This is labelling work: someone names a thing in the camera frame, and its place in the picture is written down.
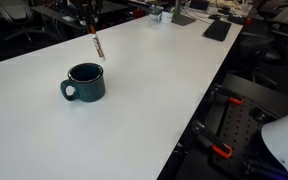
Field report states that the black flat pad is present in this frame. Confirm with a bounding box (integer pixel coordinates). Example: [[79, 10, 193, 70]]
[[202, 19, 233, 43]]

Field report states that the black and grey office chair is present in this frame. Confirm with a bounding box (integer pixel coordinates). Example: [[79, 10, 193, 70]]
[[230, 0, 288, 89]]

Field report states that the orange capped white marker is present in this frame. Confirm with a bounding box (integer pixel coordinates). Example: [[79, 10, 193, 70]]
[[89, 24, 107, 62]]

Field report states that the black computer mouse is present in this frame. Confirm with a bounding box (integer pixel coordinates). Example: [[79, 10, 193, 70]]
[[208, 13, 221, 21]]

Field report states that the grey monitor stand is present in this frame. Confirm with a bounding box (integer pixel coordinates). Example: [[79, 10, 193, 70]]
[[171, 0, 197, 27]]

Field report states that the green and white bowl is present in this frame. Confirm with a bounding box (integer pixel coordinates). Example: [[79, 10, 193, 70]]
[[148, 6, 164, 21]]

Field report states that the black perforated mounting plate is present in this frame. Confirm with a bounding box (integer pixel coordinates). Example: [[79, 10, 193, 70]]
[[212, 96, 285, 180]]

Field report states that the black box device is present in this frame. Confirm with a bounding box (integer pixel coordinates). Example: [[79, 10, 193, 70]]
[[189, 0, 210, 11]]

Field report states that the black case with red tag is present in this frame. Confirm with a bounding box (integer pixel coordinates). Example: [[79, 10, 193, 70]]
[[227, 13, 253, 26]]

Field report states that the black knob on plate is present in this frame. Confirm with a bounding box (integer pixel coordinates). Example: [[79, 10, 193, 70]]
[[251, 106, 269, 123]]

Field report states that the black robot cart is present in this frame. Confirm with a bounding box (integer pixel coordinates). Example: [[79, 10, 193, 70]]
[[175, 73, 288, 180]]

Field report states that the red object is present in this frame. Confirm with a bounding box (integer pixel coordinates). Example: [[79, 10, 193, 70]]
[[131, 8, 147, 20]]

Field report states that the dark background desk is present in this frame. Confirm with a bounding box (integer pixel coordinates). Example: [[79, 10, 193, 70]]
[[30, 0, 129, 34]]

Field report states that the dark teal speckled mug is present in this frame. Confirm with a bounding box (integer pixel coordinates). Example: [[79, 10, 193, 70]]
[[59, 62, 106, 103]]

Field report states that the black clamp orange handle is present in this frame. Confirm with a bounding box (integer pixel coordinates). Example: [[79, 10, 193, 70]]
[[191, 119, 234, 160], [207, 84, 244, 107]]

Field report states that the white ceramic mug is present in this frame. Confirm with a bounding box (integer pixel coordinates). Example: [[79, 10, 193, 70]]
[[157, 10, 174, 25]]

